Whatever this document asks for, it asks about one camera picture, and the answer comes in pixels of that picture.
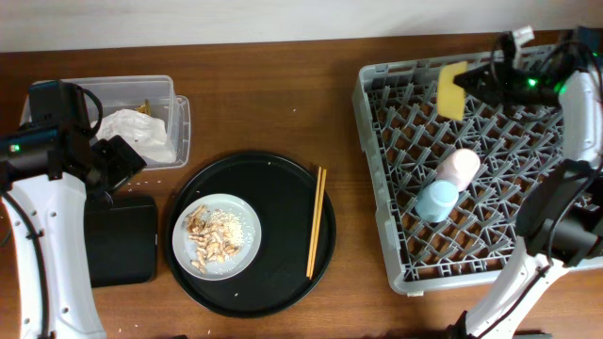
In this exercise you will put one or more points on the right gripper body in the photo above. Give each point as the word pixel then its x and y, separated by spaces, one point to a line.
pixel 522 86

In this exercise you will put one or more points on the yellow bowl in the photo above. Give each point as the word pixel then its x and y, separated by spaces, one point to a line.
pixel 450 97

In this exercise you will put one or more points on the white napkin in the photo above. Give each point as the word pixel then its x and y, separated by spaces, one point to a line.
pixel 145 134

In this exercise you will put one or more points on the gold foil wrapper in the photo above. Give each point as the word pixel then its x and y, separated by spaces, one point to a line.
pixel 145 108

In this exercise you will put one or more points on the pink cup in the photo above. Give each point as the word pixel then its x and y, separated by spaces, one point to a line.
pixel 459 168

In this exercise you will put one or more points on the grey plate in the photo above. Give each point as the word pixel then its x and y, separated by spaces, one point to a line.
pixel 184 249

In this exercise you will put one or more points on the food scraps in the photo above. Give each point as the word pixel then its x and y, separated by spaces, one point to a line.
pixel 217 235

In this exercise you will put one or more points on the blue cup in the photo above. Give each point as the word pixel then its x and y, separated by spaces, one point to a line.
pixel 436 201

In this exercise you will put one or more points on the wooden chopstick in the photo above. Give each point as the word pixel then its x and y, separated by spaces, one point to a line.
pixel 313 236
pixel 323 182

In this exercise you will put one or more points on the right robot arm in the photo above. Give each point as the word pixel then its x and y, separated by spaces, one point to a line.
pixel 552 235

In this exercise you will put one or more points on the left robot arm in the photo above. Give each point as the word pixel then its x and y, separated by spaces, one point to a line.
pixel 47 222

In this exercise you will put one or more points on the clear plastic waste bin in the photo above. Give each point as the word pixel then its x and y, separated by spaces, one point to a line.
pixel 129 92

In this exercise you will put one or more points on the grey dishwasher rack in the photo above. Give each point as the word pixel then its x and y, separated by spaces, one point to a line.
pixel 405 140

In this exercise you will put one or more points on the black rectangular tray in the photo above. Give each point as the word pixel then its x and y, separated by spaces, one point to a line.
pixel 121 240

